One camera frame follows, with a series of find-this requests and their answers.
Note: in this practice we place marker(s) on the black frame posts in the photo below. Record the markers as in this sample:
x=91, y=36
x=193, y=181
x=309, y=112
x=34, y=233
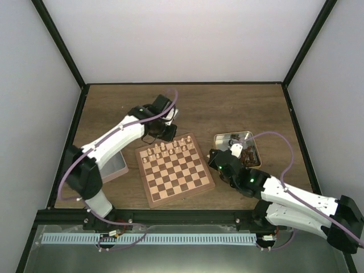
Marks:
x=309, y=40

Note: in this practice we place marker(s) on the light blue cable duct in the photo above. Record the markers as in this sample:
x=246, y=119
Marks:
x=151, y=239

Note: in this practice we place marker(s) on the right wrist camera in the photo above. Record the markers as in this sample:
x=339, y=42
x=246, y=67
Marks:
x=235, y=148

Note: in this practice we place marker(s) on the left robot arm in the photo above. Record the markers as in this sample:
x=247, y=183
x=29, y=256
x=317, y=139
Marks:
x=82, y=167

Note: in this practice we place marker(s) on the black front rail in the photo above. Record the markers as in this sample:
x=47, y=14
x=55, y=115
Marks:
x=241, y=219

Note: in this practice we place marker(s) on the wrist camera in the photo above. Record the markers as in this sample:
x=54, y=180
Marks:
x=235, y=148
x=172, y=115

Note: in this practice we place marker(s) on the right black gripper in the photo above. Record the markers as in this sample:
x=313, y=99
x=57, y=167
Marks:
x=214, y=153

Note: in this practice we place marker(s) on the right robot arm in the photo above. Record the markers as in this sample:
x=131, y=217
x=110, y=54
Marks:
x=337, y=220

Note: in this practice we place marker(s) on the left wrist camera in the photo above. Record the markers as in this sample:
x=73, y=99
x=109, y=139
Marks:
x=172, y=115

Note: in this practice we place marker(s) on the pile of dark chess pieces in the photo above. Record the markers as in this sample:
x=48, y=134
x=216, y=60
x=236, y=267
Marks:
x=248, y=157

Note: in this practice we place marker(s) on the wooden chess board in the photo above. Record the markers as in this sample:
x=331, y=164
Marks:
x=170, y=179

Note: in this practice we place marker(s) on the right metal tray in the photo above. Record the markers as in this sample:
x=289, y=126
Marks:
x=221, y=143

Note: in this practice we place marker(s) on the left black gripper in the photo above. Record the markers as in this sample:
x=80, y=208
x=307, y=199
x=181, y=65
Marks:
x=169, y=136

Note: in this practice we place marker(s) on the metal tray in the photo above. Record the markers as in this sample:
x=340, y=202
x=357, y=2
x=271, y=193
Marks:
x=114, y=168
x=221, y=143

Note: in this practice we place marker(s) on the left metal tray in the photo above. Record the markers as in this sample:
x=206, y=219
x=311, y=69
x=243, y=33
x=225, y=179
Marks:
x=114, y=168

